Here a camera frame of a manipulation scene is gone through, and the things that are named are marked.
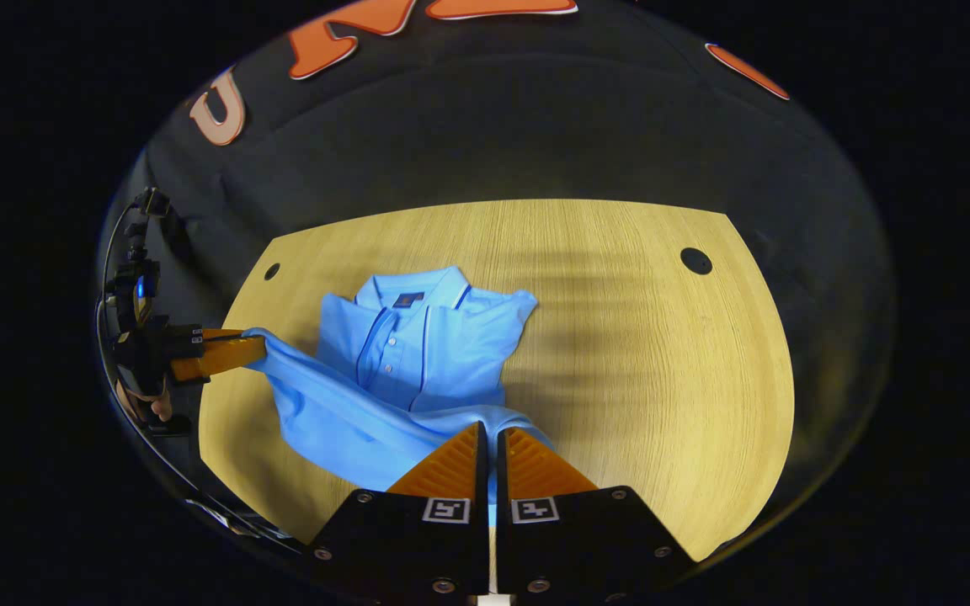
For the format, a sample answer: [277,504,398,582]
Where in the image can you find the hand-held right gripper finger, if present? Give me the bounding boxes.
[495,426,697,603]
[308,421,491,603]

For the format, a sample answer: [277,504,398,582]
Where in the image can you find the light blue T-shirt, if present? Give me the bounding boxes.
[242,266,555,506]

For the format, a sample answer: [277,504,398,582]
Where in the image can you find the black backdrop cloth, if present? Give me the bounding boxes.
[96,0,898,548]

